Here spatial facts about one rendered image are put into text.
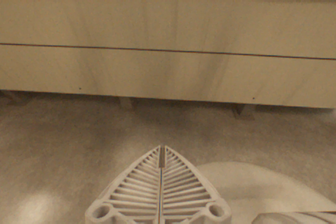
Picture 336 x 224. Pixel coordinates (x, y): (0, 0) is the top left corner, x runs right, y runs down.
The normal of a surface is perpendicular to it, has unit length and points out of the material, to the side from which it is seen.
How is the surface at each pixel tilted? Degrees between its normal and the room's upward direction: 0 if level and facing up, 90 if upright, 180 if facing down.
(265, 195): 69
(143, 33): 90
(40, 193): 0
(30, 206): 0
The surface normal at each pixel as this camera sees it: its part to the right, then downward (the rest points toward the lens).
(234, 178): 0.02, -0.71
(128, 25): -0.07, 0.71
